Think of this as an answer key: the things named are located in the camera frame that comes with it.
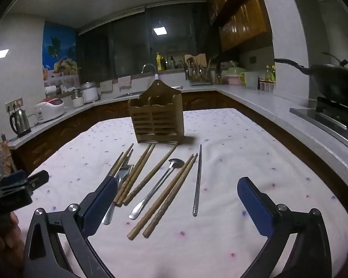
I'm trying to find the wooden utensil holder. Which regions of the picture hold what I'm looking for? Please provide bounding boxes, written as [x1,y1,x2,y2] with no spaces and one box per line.
[128,79,183,145]

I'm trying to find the wall socket strip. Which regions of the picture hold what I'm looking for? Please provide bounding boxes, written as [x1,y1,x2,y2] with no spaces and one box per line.
[5,98,24,111]

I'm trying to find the wooden upper cabinets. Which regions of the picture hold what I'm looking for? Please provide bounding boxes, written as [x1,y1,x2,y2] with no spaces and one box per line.
[206,0,274,53]

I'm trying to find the pink container green lid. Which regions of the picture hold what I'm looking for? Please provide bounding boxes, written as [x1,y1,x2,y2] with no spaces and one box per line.
[225,67,246,86]

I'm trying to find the metal chopstick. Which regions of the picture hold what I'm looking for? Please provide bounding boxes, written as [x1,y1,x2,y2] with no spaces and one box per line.
[193,144,203,216]

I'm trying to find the wooden cutting board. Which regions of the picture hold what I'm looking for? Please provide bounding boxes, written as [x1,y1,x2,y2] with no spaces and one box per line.
[184,54,207,69]

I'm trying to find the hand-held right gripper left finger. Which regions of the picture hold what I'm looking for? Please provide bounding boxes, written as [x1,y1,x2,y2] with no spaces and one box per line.
[23,177,118,278]

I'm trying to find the black wok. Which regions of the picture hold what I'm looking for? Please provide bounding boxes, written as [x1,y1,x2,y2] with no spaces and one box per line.
[274,52,348,99]

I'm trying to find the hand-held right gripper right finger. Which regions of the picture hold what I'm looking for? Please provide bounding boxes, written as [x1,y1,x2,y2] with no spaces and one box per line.
[237,177,332,278]

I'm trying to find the gas stove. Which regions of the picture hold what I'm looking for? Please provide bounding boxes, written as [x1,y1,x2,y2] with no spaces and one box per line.
[289,95,348,148]

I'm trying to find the steel sink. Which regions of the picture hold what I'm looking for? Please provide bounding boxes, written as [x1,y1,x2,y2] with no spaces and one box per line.
[113,85,183,99]

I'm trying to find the steel electric kettle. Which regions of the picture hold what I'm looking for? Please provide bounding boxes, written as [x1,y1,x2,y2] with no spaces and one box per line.
[9,108,32,137]

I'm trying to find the glass jar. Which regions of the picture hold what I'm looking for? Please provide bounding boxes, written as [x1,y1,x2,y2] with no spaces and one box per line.
[71,90,85,108]

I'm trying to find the dark kitchen window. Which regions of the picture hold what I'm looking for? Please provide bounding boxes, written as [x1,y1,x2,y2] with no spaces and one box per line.
[77,3,221,80]

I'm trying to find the white pot with lid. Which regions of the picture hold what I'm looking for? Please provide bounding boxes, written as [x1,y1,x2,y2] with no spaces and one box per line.
[81,82,100,104]

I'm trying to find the utensil drainer rack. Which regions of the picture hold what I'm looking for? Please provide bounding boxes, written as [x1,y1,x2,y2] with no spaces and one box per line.
[181,59,212,86]

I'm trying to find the translucent plastic pitcher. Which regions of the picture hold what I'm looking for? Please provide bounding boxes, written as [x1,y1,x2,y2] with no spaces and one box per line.
[244,71,258,90]

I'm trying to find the metal spoon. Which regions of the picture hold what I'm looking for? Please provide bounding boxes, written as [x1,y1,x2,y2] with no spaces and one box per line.
[129,158,186,221]

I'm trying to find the row of spice jars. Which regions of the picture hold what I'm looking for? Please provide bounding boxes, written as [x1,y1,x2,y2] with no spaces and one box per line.
[259,79,276,92]

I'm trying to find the kitchen faucet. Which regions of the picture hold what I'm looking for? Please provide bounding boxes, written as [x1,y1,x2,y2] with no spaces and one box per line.
[142,63,160,80]

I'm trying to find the white floral tablecloth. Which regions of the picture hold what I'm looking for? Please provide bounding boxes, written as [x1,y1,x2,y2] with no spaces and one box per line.
[16,108,348,278]

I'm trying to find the pinkish hanging dishcloth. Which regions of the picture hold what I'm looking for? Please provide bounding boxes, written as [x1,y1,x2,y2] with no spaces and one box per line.
[118,76,132,90]

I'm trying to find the metal fork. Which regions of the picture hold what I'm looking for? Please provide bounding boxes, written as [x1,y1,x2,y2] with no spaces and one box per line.
[102,164,134,226]

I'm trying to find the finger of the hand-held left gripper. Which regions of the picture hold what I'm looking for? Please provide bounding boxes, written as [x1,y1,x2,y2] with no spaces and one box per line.
[26,170,50,191]
[0,170,28,186]

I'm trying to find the person's left hand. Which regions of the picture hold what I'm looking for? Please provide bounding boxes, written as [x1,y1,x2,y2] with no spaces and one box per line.
[0,208,22,270]

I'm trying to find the tropical fruit wall poster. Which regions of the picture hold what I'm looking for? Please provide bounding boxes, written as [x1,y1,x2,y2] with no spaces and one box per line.
[42,23,80,80]

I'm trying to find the wooden chopstick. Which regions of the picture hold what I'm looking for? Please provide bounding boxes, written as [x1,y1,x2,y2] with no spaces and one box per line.
[117,143,156,207]
[143,153,199,238]
[127,153,195,240]
[114,144,152,206]
[113,143,134,178]
[122,144,179,207]
[106,151,125,178]

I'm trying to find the white red rice cooker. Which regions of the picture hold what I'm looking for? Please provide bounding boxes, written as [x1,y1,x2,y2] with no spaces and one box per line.
[34,98,67,123]

